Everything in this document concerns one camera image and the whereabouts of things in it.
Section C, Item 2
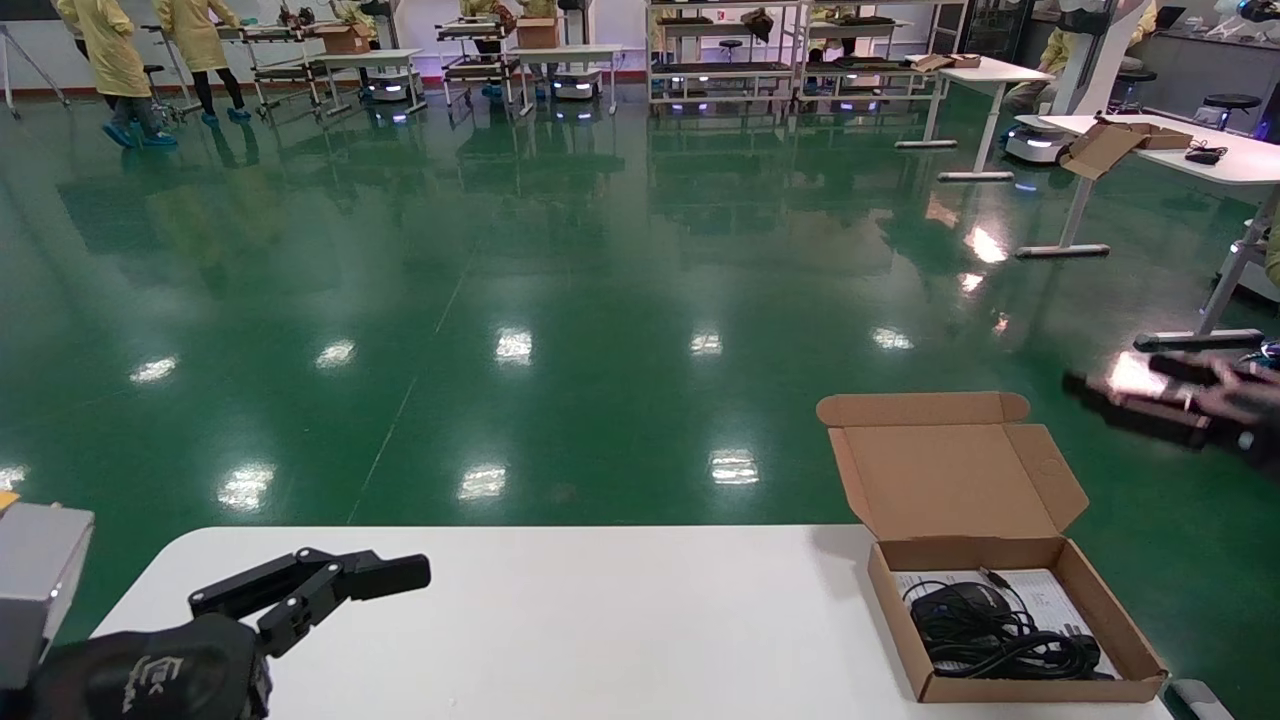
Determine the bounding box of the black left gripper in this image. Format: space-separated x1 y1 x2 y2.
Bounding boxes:
28 547 433 720

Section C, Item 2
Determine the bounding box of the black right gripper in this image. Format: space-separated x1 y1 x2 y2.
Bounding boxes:
1061 352 1280 482

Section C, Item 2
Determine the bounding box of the brown cardboard storage box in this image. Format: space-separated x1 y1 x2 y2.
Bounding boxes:
816 391 1170 705

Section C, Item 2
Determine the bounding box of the open brown cardboard box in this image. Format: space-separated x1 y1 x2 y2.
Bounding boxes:
1059 117 1197 182

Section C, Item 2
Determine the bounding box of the white printed manual sheet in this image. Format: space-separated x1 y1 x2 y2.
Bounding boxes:
892 567 1123 683

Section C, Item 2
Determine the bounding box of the large white table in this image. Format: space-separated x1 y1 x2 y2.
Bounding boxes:
1014 112 1280 354

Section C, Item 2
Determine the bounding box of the black round stool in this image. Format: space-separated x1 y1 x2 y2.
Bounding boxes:
1117 67 1160 112
1202 92 1264 134

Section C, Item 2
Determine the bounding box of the light grey table foot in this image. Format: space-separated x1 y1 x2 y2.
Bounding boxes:
1169 679 1237 720

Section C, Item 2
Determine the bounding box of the dark grey counter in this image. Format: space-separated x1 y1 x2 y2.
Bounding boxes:
1140 28 1280 133

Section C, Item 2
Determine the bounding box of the white robot with wheeled base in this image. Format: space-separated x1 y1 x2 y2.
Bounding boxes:
1002 0 1153 167

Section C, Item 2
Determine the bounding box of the seated person in yellow coat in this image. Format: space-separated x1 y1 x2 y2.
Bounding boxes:
1002 27 1074 114

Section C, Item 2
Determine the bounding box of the white metal shelf rack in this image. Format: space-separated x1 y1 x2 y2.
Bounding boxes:
644 0 807 114
800 0 967 112

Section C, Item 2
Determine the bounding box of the metal cart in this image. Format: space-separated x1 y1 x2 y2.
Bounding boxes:
214 8 333 120

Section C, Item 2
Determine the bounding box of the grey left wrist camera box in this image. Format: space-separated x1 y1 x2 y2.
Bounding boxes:
0 500 96 691

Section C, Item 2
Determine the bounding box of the thick black power cable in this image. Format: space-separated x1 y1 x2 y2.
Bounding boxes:
922 618 1117 684

